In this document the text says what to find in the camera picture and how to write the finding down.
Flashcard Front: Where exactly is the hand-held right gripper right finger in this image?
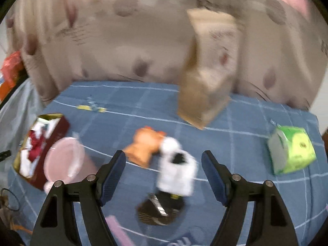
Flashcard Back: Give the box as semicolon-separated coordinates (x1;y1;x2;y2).
201;150;299;246

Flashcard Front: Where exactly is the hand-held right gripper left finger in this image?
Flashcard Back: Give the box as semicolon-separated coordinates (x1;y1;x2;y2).
30;150;126;246

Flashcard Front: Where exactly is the white black soft toy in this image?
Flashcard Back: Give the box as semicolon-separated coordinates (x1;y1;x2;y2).
156;137;198;198

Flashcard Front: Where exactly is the gold metal tin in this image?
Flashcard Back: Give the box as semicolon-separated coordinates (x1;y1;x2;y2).
13;113;70;191

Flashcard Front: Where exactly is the blue checkered bedsheet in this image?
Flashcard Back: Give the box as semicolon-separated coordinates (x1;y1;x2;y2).
6;81;328;246

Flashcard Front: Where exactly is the orange plush toy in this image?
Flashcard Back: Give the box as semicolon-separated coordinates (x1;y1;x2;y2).
122;126;167;169

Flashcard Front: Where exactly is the pink plastic cup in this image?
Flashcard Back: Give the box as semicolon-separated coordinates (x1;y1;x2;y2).
43;137;99;194

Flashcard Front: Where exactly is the dark striped pouch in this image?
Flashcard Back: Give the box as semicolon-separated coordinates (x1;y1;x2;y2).
137;193;185;226

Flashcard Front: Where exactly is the pink strip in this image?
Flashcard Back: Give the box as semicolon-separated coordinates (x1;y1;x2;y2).
106;215;136;246

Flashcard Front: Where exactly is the brown paper bag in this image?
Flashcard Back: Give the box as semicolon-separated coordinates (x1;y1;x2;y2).
177;8;243;130

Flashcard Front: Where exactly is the green tissue pack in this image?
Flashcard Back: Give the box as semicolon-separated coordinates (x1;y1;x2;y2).
266;124;317;175

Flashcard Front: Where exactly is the red cloth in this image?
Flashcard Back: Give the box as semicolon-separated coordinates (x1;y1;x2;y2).
27;131;48;162

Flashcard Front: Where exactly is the beige leaf print curtain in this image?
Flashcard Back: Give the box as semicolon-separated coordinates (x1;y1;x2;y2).
5;0;328;113

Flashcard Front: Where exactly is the red plastic bag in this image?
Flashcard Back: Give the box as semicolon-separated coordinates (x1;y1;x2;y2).
0;51;25;89

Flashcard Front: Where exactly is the black cable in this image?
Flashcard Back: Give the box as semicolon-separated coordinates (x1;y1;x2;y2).
0;188;20;212

